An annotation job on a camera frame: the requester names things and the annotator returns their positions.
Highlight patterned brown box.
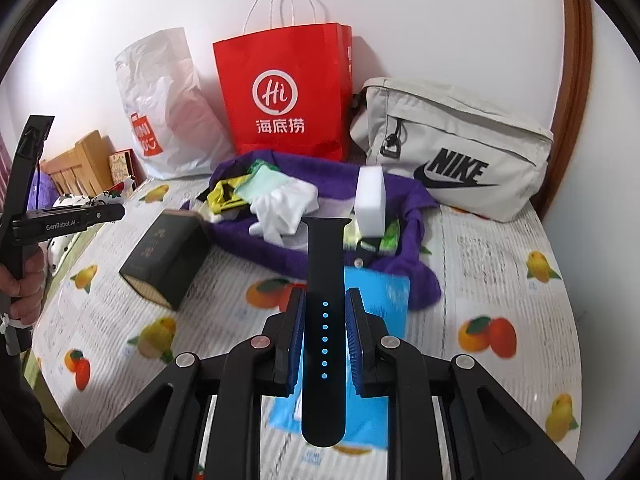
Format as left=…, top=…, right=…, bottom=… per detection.
left=108, top=149, right=136, bottom=186

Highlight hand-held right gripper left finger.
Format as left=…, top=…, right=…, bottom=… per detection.
left=75, top=287, right=307, bottom=480

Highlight black watch band with holes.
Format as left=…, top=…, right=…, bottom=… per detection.
left=300, top=216, right=353, bottom=448

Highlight white wrist tie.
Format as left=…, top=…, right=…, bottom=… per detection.
left=0, top=312, right=32, bottom=337

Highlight white gloves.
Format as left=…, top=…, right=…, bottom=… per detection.
left=248, top=180, right=321, bottom=250

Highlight yellow pouch with black straps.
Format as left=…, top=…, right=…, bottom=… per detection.
left=197, top=176, right=251, bottom=223

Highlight blue tissue pack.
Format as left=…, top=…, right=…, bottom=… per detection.
left=267, top=266, right=412, bottom=453

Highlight black watch band buckle piece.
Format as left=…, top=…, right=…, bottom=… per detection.
left=349, top=240, right=387, bottom=270

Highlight red paper bag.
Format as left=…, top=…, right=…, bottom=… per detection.
left=212, top=0, right=355, bottom=163

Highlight person's left forearm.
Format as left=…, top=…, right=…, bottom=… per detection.
left=0, top=332, right=51, bottom=480

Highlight person's left hand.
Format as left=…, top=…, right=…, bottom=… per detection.
left=0, top=255, right=48, bottom=332

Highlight white plastic shopping bag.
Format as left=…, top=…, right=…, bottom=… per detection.
left=114, top=27, right=236, bottom=181

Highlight yellow green wrapper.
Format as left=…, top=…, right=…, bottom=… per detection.
left=234, top=160, right=291, bottom=201

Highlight wooden headboard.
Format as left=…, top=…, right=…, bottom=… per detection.
left=40, top=130, right=118, bottom=198

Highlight grey waist bag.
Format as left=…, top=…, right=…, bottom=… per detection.
left=348, top=77, right=556, bottom=223

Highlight dark tin box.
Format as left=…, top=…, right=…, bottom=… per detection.
left=119, top=208, right=211, bottom=311

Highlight purple plush blanket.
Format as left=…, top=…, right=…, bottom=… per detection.
left=27, top=170, right=56, bottom=211

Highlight white sponge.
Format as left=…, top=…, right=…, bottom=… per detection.
left=354, top=166, right=387, bottom=238

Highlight purple fabric storage bag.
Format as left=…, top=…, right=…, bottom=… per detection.
left=180, top=150, right=443, bottom=311

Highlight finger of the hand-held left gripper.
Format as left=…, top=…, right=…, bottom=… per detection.
left=0, top=115, right=55, bottom=281

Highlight small light green packet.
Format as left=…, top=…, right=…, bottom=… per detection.
left=345, top=217, right=401, bottom=258

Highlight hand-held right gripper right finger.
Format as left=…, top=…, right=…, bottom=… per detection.
left=345, top=287, right=586, bottom=480

